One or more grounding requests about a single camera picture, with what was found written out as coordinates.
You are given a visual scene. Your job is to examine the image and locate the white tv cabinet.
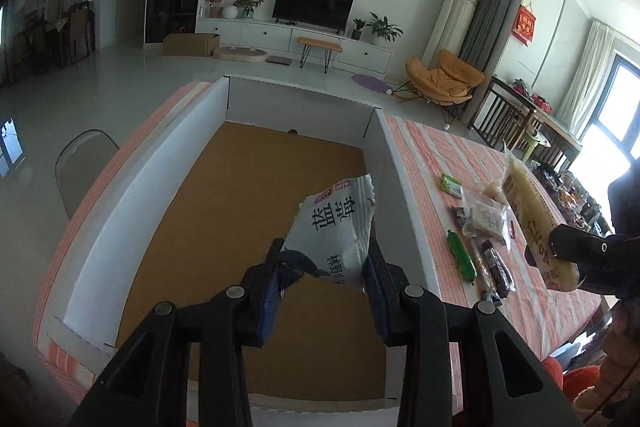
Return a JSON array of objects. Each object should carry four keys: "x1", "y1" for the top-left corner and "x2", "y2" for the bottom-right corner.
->
[{"x1": 195, "y1": 18, "x2": 393, "y2": 75}]

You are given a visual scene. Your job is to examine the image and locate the brown cardboard box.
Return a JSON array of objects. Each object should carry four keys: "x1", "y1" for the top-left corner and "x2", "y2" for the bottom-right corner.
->
[{"x1": 162, "y1": 33, "x2": 221, "y2": 56}]

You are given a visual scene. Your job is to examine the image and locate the long yellow snack pack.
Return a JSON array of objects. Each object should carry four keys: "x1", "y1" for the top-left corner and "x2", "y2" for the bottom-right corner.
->
[{"x1": 501, "y1": 144, "x2": 581, "y2": 293}]

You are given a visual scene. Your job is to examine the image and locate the yellow cake in clear bag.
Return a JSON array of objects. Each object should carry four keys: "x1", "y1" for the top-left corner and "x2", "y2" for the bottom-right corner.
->
[{"x1": 475, "y1": 179, "x2": 507, "y2": 205}]

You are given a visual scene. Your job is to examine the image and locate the green stool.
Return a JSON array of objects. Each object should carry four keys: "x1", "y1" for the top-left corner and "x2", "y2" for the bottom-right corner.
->
[{"x1": 515, "y1": 129, "x2": 548, "y2": 162}]

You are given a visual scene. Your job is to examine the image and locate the beige floor cushion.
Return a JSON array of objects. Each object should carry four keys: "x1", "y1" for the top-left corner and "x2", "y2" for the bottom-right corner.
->
[{"x1": 212, "y1": 47, "x2": 269, "y2": 64}]

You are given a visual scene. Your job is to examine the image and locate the window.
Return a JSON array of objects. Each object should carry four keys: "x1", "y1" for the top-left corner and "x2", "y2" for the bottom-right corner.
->
[{"x1": 570, "y1": 52, "x2": 640, "y2": 228}]

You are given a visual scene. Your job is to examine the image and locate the orange striped tablecloth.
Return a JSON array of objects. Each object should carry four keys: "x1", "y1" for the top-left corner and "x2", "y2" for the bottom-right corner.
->
[{"x1": 32, "y1": 81, "x2": 603, "y2": 410}]

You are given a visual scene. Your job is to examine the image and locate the green sausage stick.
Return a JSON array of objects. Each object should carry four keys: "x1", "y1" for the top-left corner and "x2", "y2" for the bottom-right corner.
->
[{"x1": 446, "y1": 230, "x2": 476, "y2": 283}]

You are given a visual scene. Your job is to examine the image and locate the clear snack bag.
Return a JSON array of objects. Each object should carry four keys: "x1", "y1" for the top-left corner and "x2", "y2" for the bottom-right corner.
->
[{"x1": 459, "y1": 184, "x2": 511, "y2": 253}]

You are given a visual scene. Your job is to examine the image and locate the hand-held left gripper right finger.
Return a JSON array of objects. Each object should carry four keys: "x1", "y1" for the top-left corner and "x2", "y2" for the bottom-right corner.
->
[{"x1": 362, "y1": 239, "x2": 583, "y2": 427}]

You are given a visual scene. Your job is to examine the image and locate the dark purple snack bar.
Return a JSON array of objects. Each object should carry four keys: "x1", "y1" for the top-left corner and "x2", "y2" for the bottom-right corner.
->
[{"x1": 481, "y1": 243, "x2": 516, "y2": 295}]

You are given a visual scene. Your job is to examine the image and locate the large potted plant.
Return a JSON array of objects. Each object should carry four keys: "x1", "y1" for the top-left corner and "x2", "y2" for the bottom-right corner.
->
[{"x1": 366, "y1": 12, "x2": 404, "y2": 46}]

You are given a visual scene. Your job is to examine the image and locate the orange plush cushion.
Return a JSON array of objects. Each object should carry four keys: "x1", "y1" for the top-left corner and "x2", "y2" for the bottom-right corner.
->
[{"x1": 544, "y1": 356, "x2": 603, "y2": 408}]

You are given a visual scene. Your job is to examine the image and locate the brown sausage stick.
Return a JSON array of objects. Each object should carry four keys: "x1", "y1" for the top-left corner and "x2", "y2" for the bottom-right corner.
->
[{"x1": 467, "y1": 239, "x2": 501, "y2": 305}]

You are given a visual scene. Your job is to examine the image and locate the red wall hanging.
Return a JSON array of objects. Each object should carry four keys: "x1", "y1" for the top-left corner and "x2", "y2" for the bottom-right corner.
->
[{"x1": 512, "y1": 4, "x2": 537, "y2": 42}]

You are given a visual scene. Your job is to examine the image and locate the small green snack packet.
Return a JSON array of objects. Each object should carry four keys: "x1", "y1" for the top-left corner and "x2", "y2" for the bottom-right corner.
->
[{"x1": 440, "y1": 173, "x2": 463, "y2": 198}]

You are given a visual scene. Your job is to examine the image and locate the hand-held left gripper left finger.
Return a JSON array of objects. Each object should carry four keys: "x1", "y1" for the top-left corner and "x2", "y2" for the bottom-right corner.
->
[{"x1": 67, "y1": 237, "x2": 288, "y2": 427}]

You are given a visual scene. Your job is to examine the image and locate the grey plastic chair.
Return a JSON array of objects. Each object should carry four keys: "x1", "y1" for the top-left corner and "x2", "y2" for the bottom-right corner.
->
[{"x1": 55, "y1": 129, "x2": 121, "y2": 220}]

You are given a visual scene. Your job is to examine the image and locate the cluttered side table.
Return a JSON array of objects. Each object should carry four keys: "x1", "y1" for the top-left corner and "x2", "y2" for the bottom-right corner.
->
[{"x1": 530, "y1": 159, "x2": 608, "y2": 233}]

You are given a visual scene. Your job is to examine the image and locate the purple floor mat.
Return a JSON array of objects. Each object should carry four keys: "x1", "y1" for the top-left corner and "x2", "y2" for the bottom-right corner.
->
[{"x1": 351, "y1": 73, "x2": 396, "y2": 94}]

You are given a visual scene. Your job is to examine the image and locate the covered standing air conditioner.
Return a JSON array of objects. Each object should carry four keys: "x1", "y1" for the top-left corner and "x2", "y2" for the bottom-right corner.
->
[{"x1": 422, "y1": 0, "x2": 483, "y2": 68}]

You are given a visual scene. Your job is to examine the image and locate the wooden bench with black legs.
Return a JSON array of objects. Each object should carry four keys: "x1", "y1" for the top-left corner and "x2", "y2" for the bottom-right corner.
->
[{"x1": 296, "y1": 37, "x2": 344, "y2": 72}]

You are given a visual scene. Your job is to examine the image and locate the white snack packet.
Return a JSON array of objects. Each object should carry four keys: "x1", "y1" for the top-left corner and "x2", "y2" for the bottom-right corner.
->
[{"x1": 281, "y1": 174, "x2": 377, "y2": 293}]

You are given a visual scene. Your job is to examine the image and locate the black television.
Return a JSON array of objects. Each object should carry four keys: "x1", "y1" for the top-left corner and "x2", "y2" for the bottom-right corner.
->
[{"x1": 272, "y1": 0, "x2": 356, "y2": 30}]

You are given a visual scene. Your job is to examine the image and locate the dining chair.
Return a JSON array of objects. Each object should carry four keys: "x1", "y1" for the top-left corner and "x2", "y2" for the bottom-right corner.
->
[{"x1": 65, "y1": 2, "x2": 96, "y2": 65}]

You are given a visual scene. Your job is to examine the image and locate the white cardboard box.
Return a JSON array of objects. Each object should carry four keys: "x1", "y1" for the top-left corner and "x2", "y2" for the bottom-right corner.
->
[{"x1": 47, "y1": 76, "x2": 456, "y2": 413}]

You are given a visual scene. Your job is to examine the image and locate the grey curtain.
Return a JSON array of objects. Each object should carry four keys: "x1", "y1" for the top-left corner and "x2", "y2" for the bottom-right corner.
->
[{"x1": 457, "y1": 0, "x2": 522, "y2": 72}]

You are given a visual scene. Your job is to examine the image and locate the green plant in vase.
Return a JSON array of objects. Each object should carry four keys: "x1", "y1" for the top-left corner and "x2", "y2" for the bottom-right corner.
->
[{"x1": 233, "y1": 0, "x2": 264, "y2": 19}]

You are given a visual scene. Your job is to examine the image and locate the white curtain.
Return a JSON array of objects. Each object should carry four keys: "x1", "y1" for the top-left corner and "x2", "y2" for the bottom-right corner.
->
[{"x1": 555, "y1": 19, "x2": 616, "y2": 138}]

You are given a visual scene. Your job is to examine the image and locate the orange lounge chair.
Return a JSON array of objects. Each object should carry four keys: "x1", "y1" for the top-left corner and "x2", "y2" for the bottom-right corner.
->
[{"x1": 392, "y1": 49, "x2": 485, "y2": 108}]

